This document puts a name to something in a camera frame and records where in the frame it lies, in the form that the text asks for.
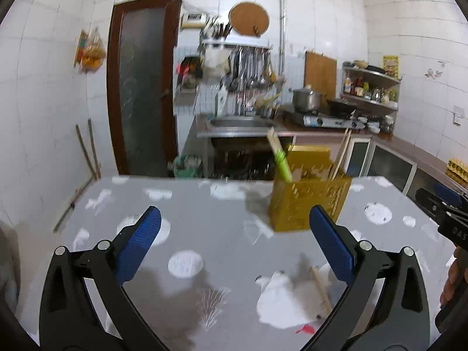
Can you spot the hanging utensil rack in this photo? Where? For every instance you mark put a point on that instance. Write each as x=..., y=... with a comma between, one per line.
x=238, y=66

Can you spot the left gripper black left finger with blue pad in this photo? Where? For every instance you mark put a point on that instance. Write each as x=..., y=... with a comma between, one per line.
x=84, y=305

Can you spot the wooden sticks against wall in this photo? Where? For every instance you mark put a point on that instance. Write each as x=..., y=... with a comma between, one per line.
x=95, y=174

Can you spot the round wooden board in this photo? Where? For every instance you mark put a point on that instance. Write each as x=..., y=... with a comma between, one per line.
x=249, y=19

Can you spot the person's right hand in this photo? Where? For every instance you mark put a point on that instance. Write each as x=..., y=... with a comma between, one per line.
x=455, y=274

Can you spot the yellow perforated utensil holder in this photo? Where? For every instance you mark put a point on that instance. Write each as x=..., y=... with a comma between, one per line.
x=291, y=202

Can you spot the steel cooking pot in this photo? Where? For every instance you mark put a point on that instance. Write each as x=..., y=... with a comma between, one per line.
x=306, y=100

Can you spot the corner wall shelf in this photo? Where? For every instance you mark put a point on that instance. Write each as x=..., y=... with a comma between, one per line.
x=374, y=91

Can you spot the black wok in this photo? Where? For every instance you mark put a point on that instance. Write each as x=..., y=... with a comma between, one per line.
x=341, y=109

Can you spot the dark brown glass door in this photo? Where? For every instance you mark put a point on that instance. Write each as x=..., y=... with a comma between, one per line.
x=139, y=86

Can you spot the grey animal print tablecloth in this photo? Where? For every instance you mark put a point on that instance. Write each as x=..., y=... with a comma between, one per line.
x=200, y=282

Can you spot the hanging plastic bag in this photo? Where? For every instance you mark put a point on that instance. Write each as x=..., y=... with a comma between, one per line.
x=90, y=52

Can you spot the yellow egg tray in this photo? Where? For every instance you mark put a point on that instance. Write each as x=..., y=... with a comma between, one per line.
x=458, y=168

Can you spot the rectangular wooden cutting board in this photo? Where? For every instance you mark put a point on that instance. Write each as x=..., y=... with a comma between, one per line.
x=320, y=73

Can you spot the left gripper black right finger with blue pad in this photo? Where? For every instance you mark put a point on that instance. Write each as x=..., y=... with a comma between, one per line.
x=384, y=305

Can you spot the steel kitchen sink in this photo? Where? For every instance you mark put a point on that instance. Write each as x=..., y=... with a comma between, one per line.
x=234, y=126

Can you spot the long wooden chopstick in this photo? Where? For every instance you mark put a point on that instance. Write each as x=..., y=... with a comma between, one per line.
x=322, y=290

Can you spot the gas stove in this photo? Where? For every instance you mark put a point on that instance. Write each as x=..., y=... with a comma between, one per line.
x=321, y=121

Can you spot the green frog handle utensil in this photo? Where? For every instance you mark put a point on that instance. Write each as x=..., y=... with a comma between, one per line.
x=283, y=166

